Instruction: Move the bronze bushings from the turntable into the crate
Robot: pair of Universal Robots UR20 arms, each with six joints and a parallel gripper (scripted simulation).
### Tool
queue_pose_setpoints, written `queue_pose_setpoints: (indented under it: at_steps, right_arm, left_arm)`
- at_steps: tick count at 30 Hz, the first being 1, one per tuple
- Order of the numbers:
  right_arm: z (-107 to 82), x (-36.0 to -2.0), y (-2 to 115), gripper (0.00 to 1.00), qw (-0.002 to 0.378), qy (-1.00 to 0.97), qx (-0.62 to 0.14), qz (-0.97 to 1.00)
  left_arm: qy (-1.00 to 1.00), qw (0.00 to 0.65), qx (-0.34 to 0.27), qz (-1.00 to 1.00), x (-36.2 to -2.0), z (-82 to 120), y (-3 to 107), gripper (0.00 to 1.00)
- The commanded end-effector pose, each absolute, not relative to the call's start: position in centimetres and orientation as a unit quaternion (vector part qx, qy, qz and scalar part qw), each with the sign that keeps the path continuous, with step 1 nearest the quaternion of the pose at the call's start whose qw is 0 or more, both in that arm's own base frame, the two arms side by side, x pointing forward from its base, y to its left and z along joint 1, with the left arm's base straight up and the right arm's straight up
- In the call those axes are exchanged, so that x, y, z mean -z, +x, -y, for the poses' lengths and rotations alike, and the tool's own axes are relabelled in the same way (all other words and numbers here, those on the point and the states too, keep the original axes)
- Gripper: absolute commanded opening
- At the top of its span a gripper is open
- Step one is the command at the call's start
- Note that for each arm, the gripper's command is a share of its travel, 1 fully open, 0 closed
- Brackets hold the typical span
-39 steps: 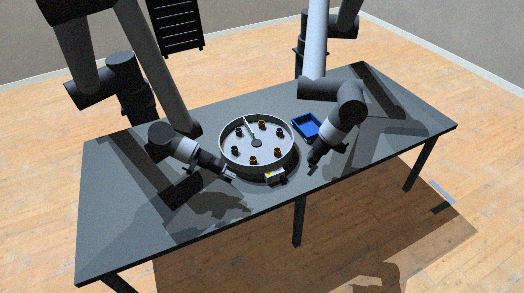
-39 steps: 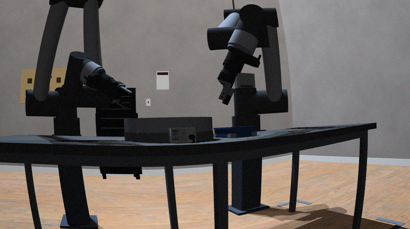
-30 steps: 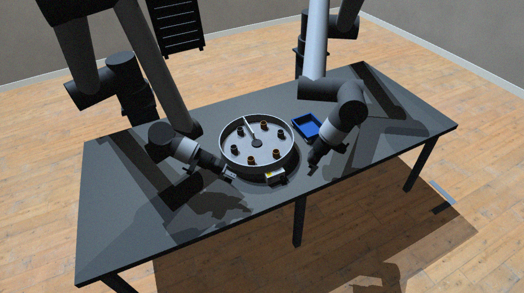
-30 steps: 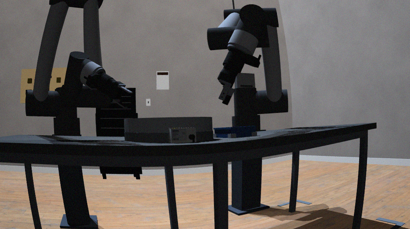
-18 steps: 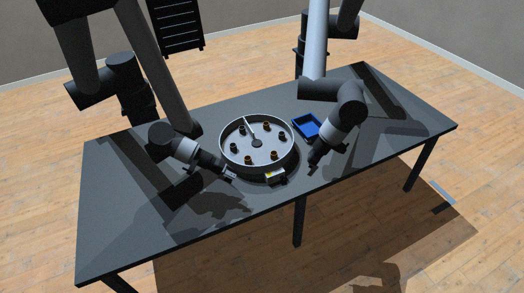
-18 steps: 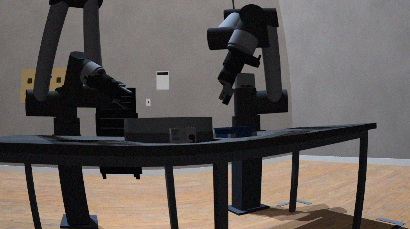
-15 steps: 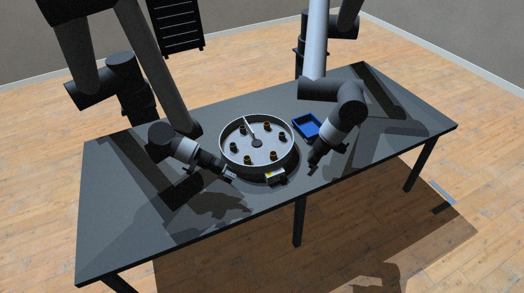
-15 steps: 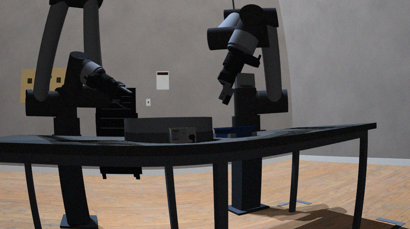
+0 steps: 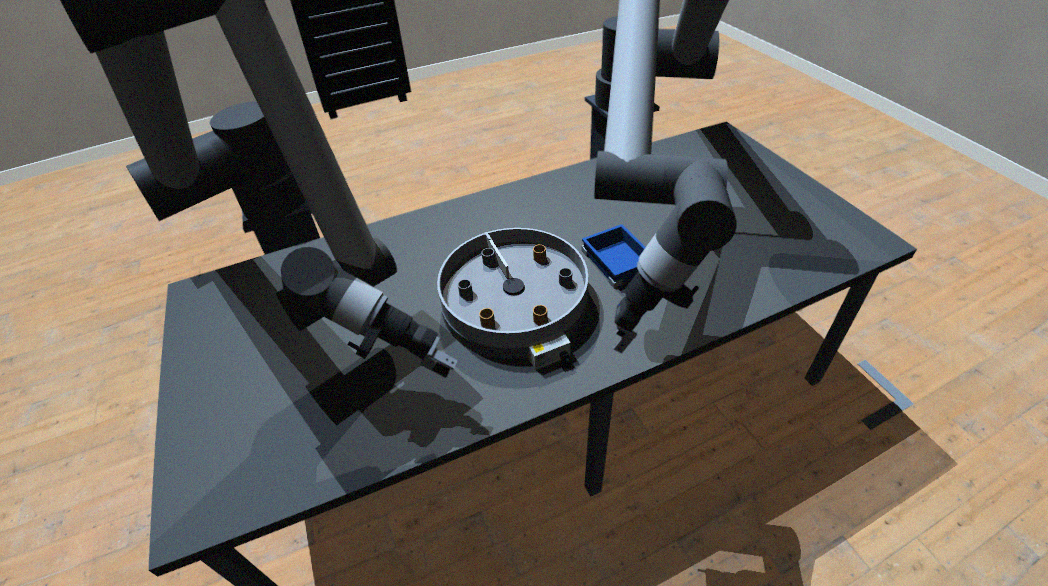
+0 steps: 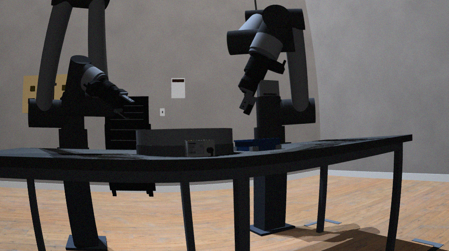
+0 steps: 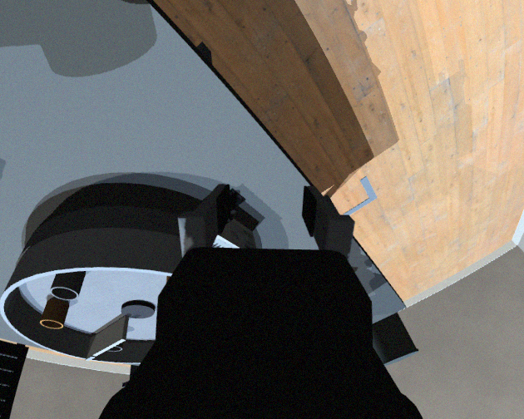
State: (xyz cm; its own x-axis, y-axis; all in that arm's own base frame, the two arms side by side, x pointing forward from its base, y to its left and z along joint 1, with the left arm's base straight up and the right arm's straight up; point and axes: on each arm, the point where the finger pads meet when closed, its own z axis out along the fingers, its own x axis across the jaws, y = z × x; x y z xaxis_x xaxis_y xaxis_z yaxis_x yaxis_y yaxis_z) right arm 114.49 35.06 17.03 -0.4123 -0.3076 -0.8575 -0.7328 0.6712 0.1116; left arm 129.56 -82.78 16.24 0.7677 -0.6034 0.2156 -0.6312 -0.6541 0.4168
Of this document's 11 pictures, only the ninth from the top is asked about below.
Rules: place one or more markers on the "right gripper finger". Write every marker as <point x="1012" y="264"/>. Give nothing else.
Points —
<point x="441" y="357"/>
<point x="434" y="366"/>

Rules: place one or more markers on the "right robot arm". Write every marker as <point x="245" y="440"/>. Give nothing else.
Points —
<point x="243" y="152"/>

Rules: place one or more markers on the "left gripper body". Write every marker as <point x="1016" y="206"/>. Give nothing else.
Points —
<point x="663" y="272"/>

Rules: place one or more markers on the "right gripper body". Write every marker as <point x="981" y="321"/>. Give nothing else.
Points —
<point x="363" y="307"/>

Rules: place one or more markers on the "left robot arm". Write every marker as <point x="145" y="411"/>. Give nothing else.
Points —
<point x="702" y="219"/>

